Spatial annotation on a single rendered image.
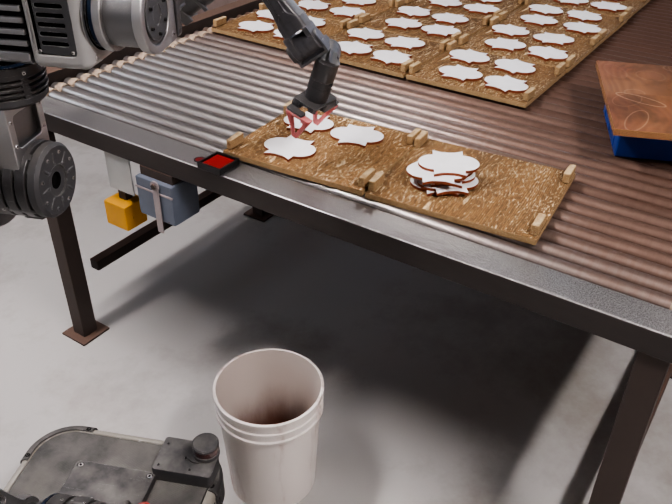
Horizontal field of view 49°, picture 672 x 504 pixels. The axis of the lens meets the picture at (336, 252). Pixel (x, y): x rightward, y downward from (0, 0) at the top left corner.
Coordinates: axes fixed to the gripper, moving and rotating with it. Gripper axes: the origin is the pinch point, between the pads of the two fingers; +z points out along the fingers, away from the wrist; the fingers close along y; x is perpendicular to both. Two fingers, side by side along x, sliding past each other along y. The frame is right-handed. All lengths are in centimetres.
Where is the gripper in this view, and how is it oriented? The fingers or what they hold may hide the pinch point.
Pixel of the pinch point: (305, 127)
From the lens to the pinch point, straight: 185.7
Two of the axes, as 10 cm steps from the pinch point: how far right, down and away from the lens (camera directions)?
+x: -8.0, -5.5, 2.3
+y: 5.2, -4.5, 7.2
